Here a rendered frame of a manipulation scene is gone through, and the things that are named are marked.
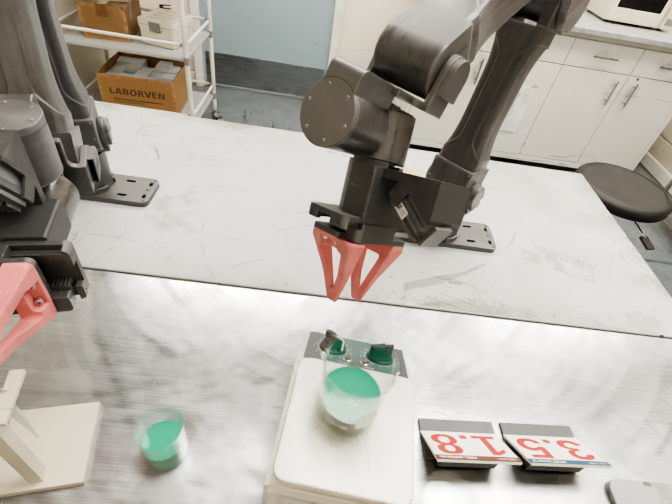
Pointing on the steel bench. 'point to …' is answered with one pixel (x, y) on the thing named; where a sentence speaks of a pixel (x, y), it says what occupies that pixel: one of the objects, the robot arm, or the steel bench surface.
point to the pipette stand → (67, 428)
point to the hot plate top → (399, 435)
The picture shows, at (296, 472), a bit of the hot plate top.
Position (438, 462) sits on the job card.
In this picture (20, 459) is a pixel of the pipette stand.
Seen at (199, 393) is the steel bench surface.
